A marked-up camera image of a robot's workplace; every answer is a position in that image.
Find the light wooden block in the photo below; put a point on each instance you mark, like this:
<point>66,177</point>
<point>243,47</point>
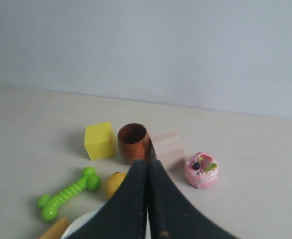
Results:
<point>169,149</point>

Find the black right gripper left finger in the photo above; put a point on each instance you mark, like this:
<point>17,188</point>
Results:
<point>124,216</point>

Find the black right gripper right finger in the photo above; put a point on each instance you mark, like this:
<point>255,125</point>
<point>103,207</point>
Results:
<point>171,215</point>

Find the pink toy cake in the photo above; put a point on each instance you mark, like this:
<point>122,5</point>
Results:
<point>201,170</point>

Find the brown wooden cup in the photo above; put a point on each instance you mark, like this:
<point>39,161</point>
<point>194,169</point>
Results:
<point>134,143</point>

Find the white speckled ceramic bowl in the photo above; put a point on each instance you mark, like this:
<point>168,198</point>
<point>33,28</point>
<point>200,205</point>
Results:
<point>77,223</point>

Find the yellow foam cube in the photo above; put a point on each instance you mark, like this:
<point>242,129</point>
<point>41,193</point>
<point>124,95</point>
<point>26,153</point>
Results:
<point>99,141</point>

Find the yellow lemon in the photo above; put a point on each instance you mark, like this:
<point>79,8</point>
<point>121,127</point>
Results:
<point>113,183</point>

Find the yellow cheese wedge toy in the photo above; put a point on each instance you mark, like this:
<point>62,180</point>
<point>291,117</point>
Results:
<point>56,231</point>

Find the green bone dog toy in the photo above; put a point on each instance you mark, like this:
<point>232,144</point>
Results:
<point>49,205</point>

